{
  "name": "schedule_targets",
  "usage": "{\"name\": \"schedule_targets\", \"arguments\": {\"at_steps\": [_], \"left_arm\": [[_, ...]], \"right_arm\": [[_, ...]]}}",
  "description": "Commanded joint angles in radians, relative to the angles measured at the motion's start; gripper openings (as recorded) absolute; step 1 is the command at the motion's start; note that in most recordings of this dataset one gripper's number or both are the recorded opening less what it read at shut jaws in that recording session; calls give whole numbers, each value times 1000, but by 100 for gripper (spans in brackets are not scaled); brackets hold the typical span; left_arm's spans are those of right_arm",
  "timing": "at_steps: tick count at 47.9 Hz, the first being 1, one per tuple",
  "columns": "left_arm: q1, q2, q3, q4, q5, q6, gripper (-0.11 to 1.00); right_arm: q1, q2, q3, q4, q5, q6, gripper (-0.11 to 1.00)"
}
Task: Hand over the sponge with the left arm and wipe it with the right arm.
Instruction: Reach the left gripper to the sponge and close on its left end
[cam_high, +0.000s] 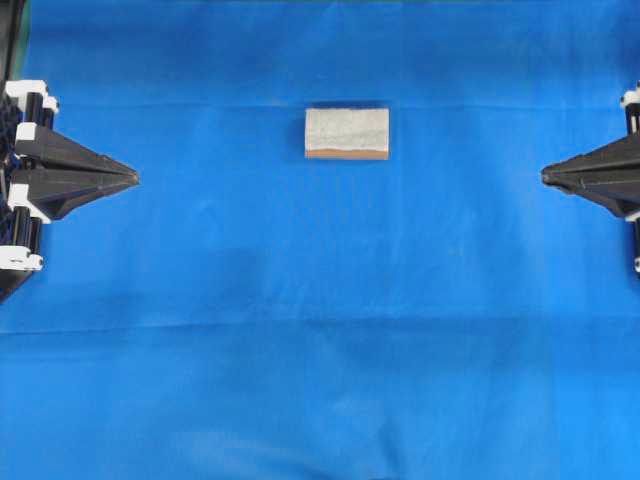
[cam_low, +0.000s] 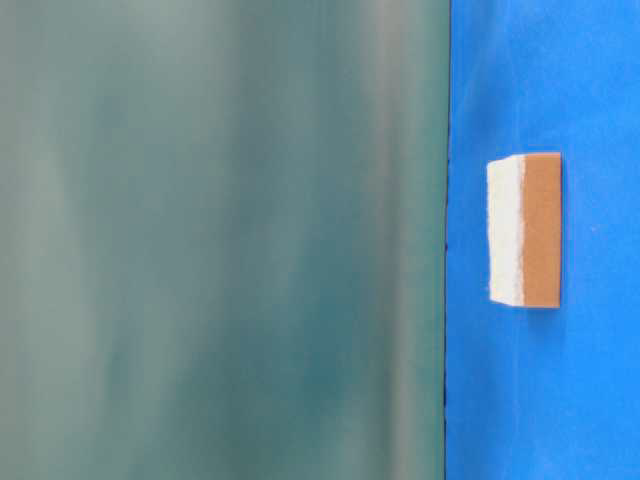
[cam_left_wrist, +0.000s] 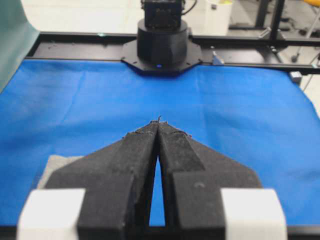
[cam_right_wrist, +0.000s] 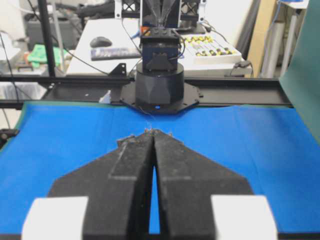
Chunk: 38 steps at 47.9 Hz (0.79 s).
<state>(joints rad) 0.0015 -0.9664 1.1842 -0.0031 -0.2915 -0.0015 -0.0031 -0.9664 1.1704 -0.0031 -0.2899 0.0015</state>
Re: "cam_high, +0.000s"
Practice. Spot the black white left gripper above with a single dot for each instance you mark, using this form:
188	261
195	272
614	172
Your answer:
35	198

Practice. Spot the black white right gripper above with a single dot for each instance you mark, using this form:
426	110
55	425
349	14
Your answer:
619	195

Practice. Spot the grey and orange sponge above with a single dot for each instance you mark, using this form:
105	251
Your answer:
347	133

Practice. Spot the blue table cloth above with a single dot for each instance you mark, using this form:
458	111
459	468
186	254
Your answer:
246	312

